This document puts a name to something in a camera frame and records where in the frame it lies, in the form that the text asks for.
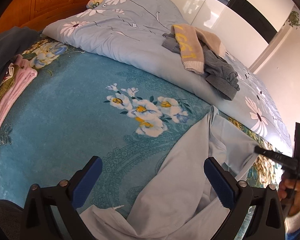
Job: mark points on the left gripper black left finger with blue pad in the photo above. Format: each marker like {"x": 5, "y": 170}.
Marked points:
{"x": 38, "y": 220}

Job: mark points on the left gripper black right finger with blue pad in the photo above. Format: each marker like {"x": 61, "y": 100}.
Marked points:
{"x": 237, "y": 196}

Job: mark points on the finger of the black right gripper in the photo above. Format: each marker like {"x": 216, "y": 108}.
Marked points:
{"x": 274, "y": 156}

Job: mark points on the light blue long-sleeve shirt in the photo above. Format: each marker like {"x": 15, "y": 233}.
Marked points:
{"x": 179, "y": 202}

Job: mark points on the grey sweatshirt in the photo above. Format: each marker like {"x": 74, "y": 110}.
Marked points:
{"x": 220, "y": 74}

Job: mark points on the teal floral bed sheet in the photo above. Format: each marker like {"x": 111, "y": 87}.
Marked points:
{"x": 82, "y": 104}

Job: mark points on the olive patterned folded garment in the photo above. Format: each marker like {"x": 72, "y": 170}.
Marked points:
{"x": 5, "y": 86}

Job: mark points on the white black sliding wardrobe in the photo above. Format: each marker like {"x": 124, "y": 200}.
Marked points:
{"x": 241, "y": 40}

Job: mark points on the green hanging plant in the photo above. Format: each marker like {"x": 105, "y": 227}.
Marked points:
{"x": 293, "y": 19}

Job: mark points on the beige knit sweater yellow letters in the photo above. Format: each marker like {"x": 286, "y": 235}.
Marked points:
{"x": 189, "y": 39}

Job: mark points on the folded pink garment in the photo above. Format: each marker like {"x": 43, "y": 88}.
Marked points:
{"x": 24, "y": 75}

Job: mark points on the dark folded garment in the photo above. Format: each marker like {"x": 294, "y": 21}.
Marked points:
{"x": 13, "y": 42}

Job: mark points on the light blue floral quilt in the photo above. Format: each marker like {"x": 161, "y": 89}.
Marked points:
{"x": 132, "y": 32}

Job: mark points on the orange wooden headboard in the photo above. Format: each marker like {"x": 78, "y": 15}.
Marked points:
{"x": 37, "y": 14}

